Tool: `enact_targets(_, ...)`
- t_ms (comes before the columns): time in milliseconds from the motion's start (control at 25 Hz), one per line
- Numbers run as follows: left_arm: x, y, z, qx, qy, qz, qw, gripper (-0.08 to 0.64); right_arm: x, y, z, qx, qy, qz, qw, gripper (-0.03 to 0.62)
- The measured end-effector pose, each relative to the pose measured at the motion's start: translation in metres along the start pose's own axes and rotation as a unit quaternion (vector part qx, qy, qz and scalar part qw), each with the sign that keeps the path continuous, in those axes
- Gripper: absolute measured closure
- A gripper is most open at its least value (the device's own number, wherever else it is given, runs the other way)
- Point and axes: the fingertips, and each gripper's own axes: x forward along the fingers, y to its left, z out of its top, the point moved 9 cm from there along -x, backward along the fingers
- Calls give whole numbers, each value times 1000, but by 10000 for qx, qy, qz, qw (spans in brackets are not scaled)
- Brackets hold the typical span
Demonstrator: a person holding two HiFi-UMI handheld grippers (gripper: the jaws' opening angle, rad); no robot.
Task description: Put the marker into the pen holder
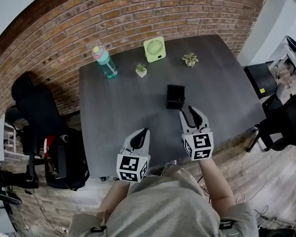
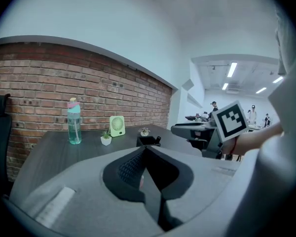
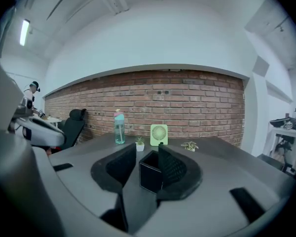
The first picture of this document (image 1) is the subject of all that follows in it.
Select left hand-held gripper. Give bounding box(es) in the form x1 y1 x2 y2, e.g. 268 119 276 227
116 128 152 183

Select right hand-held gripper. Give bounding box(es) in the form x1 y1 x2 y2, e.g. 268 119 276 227
179 105 214 161

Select black cube box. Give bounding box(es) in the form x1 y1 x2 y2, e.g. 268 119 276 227
165 84 185 110

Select person's right forearm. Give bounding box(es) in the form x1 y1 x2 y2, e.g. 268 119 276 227
199 158 236 211

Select person's left forearm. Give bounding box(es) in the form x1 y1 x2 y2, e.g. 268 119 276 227
96 180 132 217

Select person's shoe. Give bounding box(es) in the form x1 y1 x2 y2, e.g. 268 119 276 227
161 160 177 176

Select striped leaf potted plant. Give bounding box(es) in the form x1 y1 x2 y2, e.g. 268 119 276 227
182 52 199 68

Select person's grey shirt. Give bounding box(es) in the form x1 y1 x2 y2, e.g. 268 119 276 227
68 165 259 237

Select small plant in white pot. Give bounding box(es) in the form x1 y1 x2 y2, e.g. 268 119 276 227
135 63 148 79

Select black drawer cabinet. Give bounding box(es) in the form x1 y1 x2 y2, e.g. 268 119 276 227
243 62 278 100

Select green desk fan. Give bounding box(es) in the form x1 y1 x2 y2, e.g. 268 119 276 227
143 36 166 63

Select teal water bottle pink lid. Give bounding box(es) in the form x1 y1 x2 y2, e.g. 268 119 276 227
92 45 118 79

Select black mesh office chair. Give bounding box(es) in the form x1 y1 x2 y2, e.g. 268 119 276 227
245 94 296 153

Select black backpack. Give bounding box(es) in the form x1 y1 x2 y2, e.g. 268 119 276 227
4 72 90 191

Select white desk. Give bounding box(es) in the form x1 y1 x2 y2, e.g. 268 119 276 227
268 36 296 79

